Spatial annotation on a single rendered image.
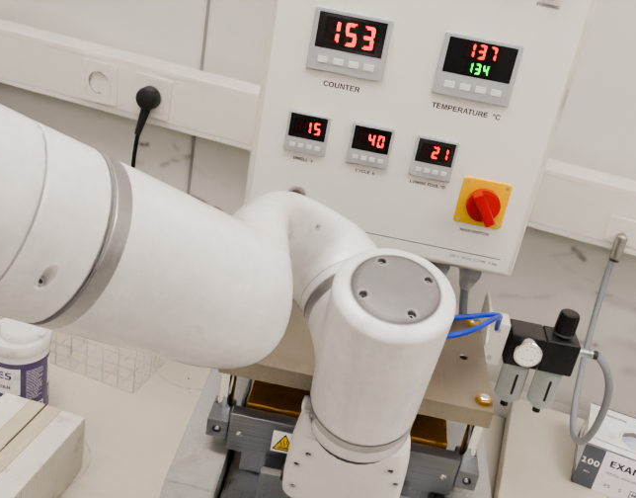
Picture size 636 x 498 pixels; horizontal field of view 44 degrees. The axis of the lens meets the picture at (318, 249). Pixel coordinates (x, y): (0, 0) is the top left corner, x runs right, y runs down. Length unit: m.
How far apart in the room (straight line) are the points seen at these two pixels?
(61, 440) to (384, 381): 0.63
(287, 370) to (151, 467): 0.46
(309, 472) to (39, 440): 0.50
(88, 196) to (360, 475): 0.38
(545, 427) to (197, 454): 0.71
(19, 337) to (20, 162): 0.83
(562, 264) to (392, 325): 0.84
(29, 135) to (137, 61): 1.03
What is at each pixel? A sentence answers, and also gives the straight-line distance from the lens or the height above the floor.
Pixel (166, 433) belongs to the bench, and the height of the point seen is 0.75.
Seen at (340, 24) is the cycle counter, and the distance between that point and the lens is 0.86.
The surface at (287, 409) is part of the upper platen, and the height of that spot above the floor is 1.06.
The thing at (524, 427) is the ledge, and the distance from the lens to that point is 1.35.
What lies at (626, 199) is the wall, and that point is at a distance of 1.23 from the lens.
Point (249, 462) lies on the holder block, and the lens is 0.85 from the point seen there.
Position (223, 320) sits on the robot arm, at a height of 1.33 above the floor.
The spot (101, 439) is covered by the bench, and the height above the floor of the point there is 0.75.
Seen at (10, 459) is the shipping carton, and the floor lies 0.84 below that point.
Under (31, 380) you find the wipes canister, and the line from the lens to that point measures 1.20.
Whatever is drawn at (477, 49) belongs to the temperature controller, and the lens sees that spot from 0.86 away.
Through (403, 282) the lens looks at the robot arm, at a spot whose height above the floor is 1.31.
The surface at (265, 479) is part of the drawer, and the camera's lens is 0.81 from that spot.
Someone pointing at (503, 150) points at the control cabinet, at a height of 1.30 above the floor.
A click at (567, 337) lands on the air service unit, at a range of 1.00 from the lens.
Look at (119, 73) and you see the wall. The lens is 1.39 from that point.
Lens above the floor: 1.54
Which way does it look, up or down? 25 degrees down
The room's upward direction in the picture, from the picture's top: 11 degrees clockwise
